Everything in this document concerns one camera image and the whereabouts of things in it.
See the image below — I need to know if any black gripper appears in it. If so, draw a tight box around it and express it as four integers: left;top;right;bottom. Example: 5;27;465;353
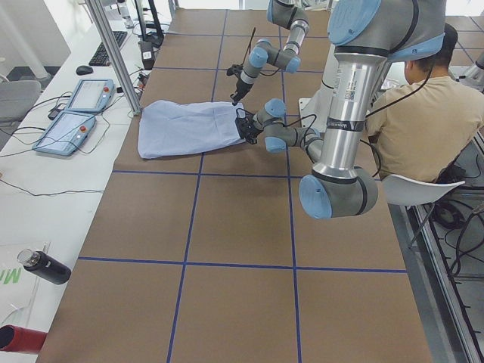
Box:
235;108;261;144
231;79;253;106

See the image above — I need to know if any blue striped button shirt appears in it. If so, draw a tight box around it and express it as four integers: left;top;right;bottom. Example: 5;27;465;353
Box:
138;100;244;159

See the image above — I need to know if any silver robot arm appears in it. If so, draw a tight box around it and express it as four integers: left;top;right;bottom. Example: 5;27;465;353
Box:
227;0;309;105
235;1;446;219

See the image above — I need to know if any black power adapter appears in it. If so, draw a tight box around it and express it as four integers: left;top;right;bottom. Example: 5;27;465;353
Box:
138;41;156;70

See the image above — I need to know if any black monitor stand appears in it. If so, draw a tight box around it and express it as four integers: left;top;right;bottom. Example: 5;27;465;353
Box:
134;0;164;48

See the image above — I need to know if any black keyboard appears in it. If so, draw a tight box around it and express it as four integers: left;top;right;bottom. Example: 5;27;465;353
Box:
88;30;129;67

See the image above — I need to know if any upper blue teach pendant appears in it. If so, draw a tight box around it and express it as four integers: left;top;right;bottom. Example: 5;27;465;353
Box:
65;79;116;113

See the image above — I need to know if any blue teach pendant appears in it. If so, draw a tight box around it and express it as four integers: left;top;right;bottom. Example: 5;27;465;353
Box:
65;79;116;113
32;110;96;157

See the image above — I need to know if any black computer mouse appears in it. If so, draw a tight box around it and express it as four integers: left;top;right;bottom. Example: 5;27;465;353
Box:
76;65;94;76

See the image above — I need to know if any lower blue teach pendant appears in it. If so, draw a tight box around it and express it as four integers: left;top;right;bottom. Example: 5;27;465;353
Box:
32;110;96;157

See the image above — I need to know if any person in beige shirt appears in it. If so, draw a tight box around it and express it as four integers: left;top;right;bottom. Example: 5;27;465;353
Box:
365;22;484;185

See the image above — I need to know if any black drink bottle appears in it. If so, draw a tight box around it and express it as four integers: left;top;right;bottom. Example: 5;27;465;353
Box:
17;249;71;285

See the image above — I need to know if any red cylinder bottle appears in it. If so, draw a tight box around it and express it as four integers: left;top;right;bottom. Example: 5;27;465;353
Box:
1;325;48;354

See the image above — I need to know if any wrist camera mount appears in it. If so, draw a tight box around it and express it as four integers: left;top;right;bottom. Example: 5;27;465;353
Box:
226;64;244;78

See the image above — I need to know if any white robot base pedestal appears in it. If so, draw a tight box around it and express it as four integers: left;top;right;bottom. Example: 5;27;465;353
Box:
299;44;338;133

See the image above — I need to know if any grey aluminium frame post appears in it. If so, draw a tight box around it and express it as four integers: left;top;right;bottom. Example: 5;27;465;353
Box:
85;0;141;116

